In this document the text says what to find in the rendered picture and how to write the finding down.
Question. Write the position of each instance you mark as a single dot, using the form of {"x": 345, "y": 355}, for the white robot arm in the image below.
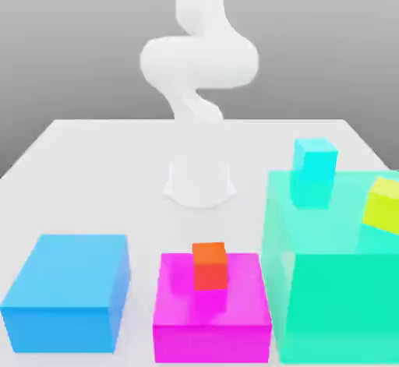
{"x": 199, "y": 61}

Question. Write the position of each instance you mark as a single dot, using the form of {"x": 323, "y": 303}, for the small orange cube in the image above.
{"x": 210, "y": 267}

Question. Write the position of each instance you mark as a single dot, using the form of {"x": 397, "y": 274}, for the small cyan cube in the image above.
{"x": 313, "y": 173}

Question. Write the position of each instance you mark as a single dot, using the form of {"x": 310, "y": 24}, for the small yellow-green cube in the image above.
{"x": 383, "y": 206}

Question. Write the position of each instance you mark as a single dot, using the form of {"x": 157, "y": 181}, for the large magenta box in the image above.
{"x": 212, "y": 326}

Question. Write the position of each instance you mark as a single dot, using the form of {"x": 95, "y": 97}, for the large blue box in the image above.
{"x": 65, "y": 292}

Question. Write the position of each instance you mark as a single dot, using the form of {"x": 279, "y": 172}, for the large turquoise box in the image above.
{"x": 336, "y": 304}

